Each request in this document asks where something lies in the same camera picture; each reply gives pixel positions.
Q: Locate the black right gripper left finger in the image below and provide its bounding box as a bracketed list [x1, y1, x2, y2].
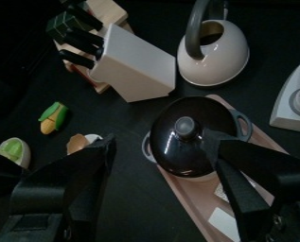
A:
[0, 133, 119, 242]

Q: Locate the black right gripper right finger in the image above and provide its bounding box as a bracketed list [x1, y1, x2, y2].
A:
[202, 129, 300, 242]

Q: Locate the dark green toy sushi block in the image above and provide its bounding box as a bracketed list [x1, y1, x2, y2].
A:
[45, 11, 89, 40]

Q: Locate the pink cutting board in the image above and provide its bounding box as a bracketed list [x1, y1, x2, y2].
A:
[156, 94, 291, 242]

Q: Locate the green and white toy fruit half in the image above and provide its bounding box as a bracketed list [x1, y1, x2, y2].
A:
[0, 136, 33, 170]

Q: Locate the brown toy eggshell half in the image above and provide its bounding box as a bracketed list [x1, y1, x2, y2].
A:
[65, 133, 91, 156]

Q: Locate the grey toy pot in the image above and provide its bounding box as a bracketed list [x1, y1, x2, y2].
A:
[141, 108, 255, 165]

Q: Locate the white toy eggshell half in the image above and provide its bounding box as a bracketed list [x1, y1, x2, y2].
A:
[84, 133, 105, 146]

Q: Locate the black pot lid grey knob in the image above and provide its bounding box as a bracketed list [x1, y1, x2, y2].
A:
[151, 95, 239, 179]

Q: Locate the yellow toy corn green husk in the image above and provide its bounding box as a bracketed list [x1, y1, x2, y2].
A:
[37, 101, 70, 136]

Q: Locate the white toy iron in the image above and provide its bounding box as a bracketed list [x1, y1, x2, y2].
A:
[268, 54, 300, 134]

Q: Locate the white toy knife block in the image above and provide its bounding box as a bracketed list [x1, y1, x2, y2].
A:
[88, 23, 177, 104]

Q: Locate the white kettle with grey handle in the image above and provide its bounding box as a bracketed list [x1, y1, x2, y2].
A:
[175, 0, 251, 88]

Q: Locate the black toy knife handle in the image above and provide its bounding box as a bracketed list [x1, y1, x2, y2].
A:
[62, 0, 105, 31]
[62, 29, 107, 58]
[58, 49, 97, 70]

